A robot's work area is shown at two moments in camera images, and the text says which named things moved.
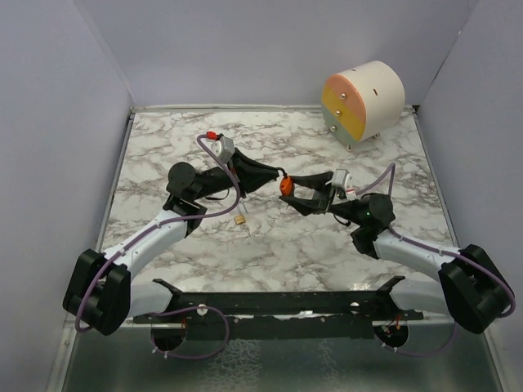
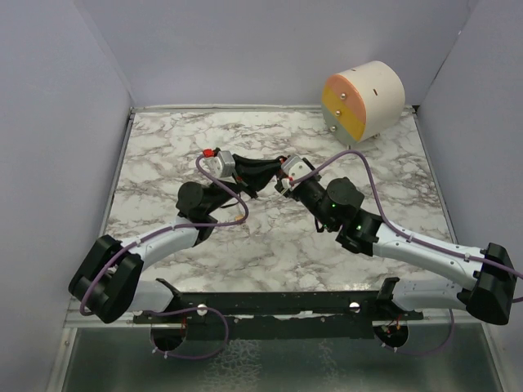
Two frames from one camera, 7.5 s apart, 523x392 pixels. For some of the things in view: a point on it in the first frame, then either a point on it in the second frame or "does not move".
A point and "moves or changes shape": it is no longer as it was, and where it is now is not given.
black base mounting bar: [281, 315] does not move
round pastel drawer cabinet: [367, 101] does not move
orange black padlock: [287, 186] moves or changes shape
